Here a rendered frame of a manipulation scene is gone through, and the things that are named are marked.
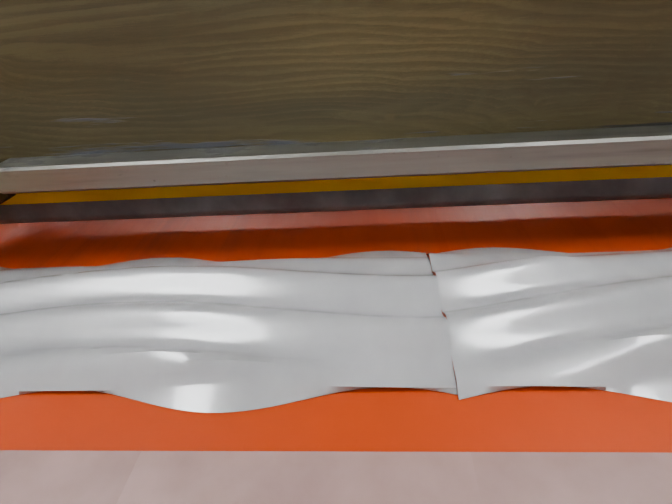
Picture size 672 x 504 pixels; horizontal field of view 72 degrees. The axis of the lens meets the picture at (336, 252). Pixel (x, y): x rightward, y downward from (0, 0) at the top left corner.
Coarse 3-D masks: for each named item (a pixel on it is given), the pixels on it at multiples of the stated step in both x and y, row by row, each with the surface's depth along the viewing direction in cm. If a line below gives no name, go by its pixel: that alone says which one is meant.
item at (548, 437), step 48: (432, 240) 18; (480, 240) 18; (528, 240) 18; (576, 240) 18; (624, 240) 17; (480, 432) 11; (528, 432) 11; (576, 432) 10; (624, 432) 10; (480, 480) 10; (528, 480) 10; (576, 480) 9; (624, 480) 9
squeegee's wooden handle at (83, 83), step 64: (0, 0) 15; (64, 0) 15; (128, 0) 15; (192, 0) 15; (256, 0) 15; (320, 0) 15; (384, 0) 15; (448, 0) 15; (512, 0) 15; (576, 0) 15; (640, 0) 14; (0, 64) 16; (64, 64) 16; (128, 64) 16; (192, 64) 16; (256, 64) 16; (320, 64) 16; (384, 64) 16; (448, 64) 16; (512, 64) 16; (576, 64) 16; (640, 64) 15; (0, 128) 18; (64, 128) 18; (128, 128) 17; (192, 128) 17; (256, 128) 17; (320, 128) 17; (384, 128) 17; (448, 128) 17; (512, 128) 17; (576, 128) 17
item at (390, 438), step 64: (0, 256) 20; (64, 256) 19; (128, 256) 19; (192, 256) 19; (256, 256) 18; (320, 256) 18; (0, 448) 11; (64, 448) 11; (128, 448) 11; (192, 448) 11; (256, 448) 11; (320, 448) 11; (384, 448) 10; (448, 448) 10
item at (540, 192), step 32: (320, 192) 19; (352, 192) 19; (384, 192) 19; (416, 192) 19; (448, 192) 19; (480, 192) 19; (512, 192) 19; (544, 192) 19; (576, 192) 19; (608, 192) 19; (640, 192) 19
